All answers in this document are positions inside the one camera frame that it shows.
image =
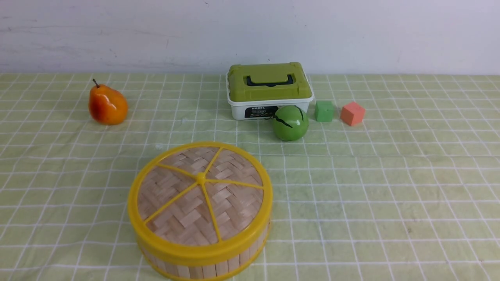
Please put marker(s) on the orange foam cube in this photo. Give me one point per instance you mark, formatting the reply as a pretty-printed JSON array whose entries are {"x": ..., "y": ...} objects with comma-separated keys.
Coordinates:
[{"x": 352, "y": 113}]

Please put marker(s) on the orange toy pear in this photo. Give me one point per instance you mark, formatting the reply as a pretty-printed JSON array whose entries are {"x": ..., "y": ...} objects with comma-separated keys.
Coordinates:
[{"x": 107, "y": 105}]

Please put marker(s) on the green checkered tablecloth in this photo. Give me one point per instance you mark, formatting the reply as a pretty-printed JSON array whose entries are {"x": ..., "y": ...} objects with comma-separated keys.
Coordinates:
[{"x": 410, "y": 194}]

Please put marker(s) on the yellow bamboo steamer basket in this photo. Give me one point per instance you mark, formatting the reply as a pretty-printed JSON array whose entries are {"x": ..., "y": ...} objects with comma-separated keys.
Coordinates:
[{"x": 212, "y": 272}]

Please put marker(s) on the green lidded storage box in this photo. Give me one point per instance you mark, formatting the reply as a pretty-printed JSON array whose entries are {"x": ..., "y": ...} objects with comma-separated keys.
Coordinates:
[{"x": 256, "y": 91}]

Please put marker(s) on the yellow woven bamboo steamer lid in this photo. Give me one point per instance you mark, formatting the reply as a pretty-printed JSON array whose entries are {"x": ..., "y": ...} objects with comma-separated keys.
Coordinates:
[{"x": 201, "y": 203}]

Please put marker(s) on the green foam cube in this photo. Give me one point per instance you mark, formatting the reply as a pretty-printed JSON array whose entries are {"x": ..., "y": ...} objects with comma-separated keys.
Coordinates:
[{"x": 324, "y": 111}]

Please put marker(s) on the green toy apple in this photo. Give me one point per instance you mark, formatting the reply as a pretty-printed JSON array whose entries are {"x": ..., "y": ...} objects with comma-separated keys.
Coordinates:
[{"x": 290, "y": 123}]

